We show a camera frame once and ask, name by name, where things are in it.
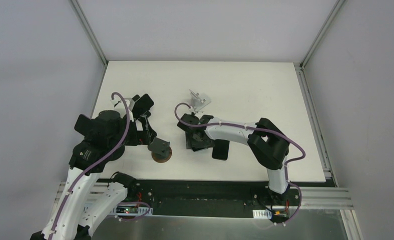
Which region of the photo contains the black phone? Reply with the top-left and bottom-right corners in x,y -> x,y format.
212,139 -> 230,161
130,93 -> 155,120

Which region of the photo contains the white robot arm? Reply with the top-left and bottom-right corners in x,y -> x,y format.
31,110 -> 135,240

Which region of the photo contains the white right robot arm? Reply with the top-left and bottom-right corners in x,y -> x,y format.
177,113 -> 289,205

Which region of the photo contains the grey stand with brown base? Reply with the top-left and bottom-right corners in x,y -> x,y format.
147,137 -> 172,163

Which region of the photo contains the silver metal phone stand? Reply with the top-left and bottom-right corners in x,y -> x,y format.
189,90 -> 211,112

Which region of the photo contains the black folding phone stand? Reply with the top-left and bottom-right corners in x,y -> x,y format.
130,94 -> 152,124

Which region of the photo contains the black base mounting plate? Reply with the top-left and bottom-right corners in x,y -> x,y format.
108,179 -> 301,219

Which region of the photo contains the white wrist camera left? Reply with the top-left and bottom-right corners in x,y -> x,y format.
112,96 -> 136,112

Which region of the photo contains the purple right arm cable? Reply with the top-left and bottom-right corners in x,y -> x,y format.
174,102 -> 307,226

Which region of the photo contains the aluminium frame rail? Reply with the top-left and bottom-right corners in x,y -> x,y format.
301,187 -> 354,210

